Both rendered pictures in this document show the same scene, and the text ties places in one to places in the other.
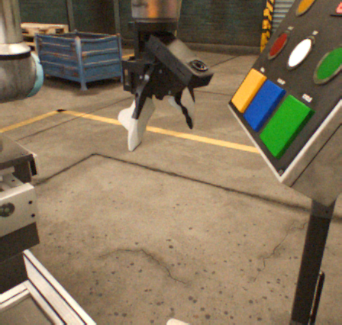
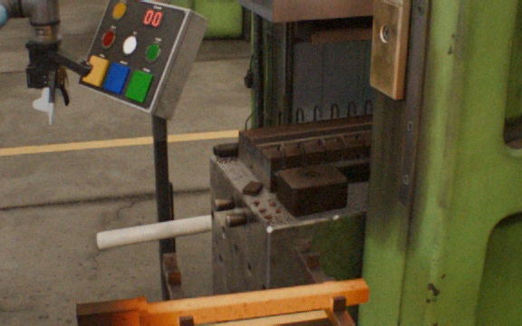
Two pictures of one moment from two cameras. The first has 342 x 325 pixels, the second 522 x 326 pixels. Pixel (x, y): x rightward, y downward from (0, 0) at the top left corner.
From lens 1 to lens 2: 146 cm
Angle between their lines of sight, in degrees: 39
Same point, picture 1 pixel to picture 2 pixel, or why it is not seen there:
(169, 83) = (62, 76)
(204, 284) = (46, 302)
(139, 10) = (43, 37)
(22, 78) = not seen: outside the picture
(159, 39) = (56, 52)
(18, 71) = not seen: outside the picture
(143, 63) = (46, 68)
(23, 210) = not seen: outside the picture
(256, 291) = (102, 285)
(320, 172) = (164, 103)
